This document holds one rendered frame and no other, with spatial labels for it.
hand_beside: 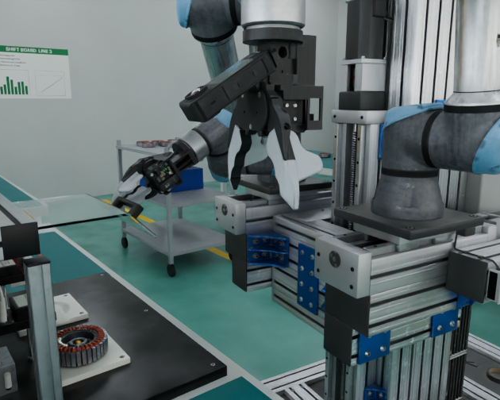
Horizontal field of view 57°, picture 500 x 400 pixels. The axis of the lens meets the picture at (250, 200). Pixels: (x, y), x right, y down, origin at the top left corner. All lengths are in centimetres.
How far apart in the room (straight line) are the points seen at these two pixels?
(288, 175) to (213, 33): 69
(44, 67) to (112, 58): 89
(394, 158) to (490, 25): 29
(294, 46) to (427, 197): 53
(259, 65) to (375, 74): 74
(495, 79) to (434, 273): 41
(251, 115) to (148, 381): 56
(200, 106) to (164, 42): 654
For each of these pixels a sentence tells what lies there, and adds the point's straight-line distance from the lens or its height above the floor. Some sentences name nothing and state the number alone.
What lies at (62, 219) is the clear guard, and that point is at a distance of 90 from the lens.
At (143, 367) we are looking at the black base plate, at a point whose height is 77.
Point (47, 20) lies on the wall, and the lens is 648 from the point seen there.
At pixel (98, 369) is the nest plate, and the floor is 78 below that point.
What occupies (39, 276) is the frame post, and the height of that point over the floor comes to 103.
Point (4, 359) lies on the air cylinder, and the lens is 97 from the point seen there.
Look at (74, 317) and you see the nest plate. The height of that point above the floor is 78.
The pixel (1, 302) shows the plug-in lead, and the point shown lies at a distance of 91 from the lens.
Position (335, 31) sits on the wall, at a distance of 926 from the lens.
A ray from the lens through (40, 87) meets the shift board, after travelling 637.
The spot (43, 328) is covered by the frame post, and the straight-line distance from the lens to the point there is 76.
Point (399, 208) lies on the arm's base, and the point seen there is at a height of 106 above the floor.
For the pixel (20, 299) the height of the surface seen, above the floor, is 92.
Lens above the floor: 127
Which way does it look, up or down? 12 degrees down
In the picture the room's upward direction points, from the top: straight up
